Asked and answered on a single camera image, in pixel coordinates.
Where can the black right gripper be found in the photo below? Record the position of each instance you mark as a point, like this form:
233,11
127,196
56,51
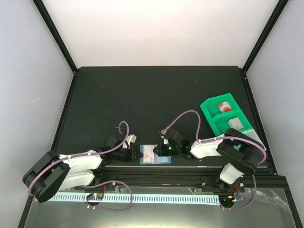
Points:
161,151

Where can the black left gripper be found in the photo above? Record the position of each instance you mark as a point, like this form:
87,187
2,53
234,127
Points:
130,158

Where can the white red credit card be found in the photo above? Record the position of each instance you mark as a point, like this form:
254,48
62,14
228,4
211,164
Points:
148,154

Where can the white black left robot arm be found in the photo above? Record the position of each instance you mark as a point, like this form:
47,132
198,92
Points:
54,173

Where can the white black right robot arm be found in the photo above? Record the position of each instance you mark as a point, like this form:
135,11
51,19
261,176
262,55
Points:
241,153

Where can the left controller circuit board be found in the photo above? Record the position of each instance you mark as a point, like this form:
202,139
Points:
95,196

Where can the controller circuit board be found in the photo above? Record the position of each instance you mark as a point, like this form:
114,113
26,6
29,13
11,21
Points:
230,198
95,196

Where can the green divided storage bin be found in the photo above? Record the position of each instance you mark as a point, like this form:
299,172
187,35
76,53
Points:
219,121

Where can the right controller circuit board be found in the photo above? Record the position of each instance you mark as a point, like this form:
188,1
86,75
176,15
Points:
230,198

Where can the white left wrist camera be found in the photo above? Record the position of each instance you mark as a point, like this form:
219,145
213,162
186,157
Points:
131,139

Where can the light blue slotted cable duct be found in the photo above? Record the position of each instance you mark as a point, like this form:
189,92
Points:
139,198

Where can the black right side rail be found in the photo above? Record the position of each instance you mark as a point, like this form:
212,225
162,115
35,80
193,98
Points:
258,123

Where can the black aluminium front rail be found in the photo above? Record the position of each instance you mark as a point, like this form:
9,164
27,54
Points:
182,177

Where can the black left side rail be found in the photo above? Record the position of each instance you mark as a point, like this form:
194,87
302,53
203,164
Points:
54,145

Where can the black rear left frame post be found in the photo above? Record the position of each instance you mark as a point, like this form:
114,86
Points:
55,33

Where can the black frame post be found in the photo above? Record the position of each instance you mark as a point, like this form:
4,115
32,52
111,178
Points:
280,6
55,33

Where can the black rear right frame post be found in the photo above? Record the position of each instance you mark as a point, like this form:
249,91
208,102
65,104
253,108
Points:
280,6

